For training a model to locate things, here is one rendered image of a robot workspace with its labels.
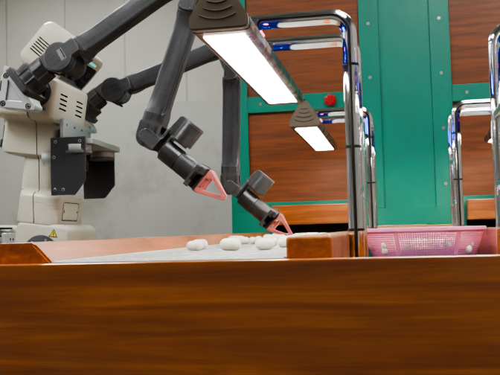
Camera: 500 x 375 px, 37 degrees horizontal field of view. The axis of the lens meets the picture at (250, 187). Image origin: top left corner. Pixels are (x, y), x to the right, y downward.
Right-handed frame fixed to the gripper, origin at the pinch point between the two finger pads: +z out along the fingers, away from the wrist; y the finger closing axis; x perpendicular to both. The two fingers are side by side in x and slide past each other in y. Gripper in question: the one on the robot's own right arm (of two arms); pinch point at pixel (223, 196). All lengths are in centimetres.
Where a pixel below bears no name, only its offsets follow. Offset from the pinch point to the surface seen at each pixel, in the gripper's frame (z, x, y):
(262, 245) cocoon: 22, -4, -59
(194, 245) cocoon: 12, 4, -53
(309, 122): 4.0, -28.1, 10.2
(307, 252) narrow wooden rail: 31, -11, -93
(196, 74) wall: -116, -22, 269
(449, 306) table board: 47, -16, -95
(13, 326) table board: 8, 19, -95
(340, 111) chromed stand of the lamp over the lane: 5.6, -37.1, 31.5
